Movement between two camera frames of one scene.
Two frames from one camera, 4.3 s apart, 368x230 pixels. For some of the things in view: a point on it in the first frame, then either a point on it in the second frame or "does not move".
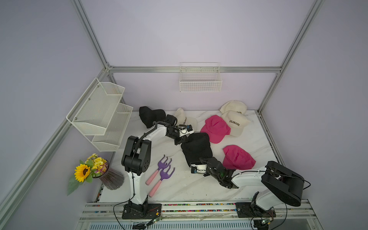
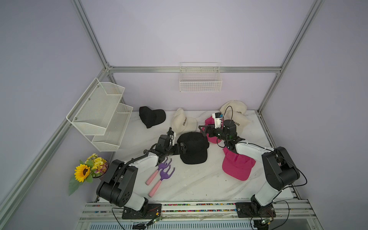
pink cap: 217,128 does not move
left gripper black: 181,140 -> 182,150
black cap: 148,116 does not move
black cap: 197,146 does not move
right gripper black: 207,159 -> 212,129
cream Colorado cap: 181,120 does not move
